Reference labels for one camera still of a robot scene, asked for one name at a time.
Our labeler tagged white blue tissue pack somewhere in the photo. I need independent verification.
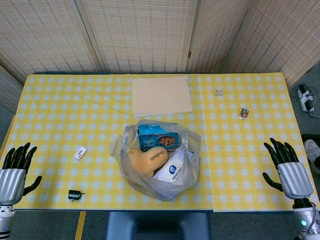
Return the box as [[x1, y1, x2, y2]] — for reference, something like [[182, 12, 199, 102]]
[[152, 148, 191, 185]]

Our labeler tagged beige cardboard folder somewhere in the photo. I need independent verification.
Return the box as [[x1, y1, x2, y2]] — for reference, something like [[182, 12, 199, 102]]
[[131, 75, 193, 118]]

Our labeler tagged white power cable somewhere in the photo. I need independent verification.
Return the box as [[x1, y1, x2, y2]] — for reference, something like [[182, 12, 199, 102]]
[[306, 85, 320, 118]]

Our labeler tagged clear plastic bag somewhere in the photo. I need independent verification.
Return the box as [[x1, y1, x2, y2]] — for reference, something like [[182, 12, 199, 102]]
[[109, 119, 202, 202]]

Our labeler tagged small black clip device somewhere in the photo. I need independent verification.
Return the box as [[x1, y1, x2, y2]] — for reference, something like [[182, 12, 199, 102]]
[[68, 189, 86, 201]]

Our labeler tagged small white red box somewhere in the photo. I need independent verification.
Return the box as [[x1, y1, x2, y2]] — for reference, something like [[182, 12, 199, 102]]
[[73, 146, 88, 160]]

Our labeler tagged blue grey robot torso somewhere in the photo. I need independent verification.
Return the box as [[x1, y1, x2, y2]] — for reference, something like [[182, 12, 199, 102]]
[[105, 211, 212, 240]]

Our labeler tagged orange plush toy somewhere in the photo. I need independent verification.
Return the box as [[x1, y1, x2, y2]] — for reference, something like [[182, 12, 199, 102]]
[[127, 146, 169, 180]]

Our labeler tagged grey sneaker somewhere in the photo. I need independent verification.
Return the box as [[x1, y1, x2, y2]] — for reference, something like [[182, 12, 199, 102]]
[[304, 139, 320, 175]]

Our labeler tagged white power strip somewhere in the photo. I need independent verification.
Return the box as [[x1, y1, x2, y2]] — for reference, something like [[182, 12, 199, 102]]
[[297, 84, 315, 112]]

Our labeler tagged beige woven folding screen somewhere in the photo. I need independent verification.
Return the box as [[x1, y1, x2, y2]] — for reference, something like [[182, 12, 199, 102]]
[[0, 0, 320, 115]]

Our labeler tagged yellow white checkered tablecloth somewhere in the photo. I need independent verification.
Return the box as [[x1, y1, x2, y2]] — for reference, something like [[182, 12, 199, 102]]
[[0, 72, 316, 213]]

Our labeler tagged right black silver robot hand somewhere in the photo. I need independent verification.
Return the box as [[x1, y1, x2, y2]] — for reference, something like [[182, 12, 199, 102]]
[[262, 137, 315, 200]]

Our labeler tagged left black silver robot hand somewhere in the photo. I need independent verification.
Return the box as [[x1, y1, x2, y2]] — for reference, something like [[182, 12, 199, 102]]
[[0, 142, 43, 206]]

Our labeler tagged blue cookie box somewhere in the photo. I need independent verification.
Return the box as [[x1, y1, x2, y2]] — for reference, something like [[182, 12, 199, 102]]
[[136, 124, 181, 152]]

